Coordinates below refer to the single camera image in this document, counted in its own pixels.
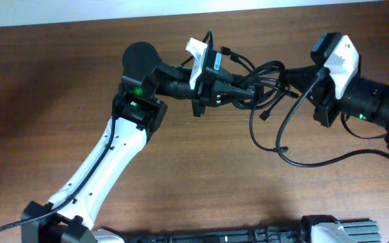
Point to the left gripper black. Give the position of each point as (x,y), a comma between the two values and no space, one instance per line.
(217,89)

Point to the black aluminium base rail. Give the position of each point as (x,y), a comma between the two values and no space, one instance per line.
(309,229)

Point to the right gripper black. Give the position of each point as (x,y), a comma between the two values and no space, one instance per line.
(325,107)

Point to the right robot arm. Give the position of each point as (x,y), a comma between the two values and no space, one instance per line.
(373,99)

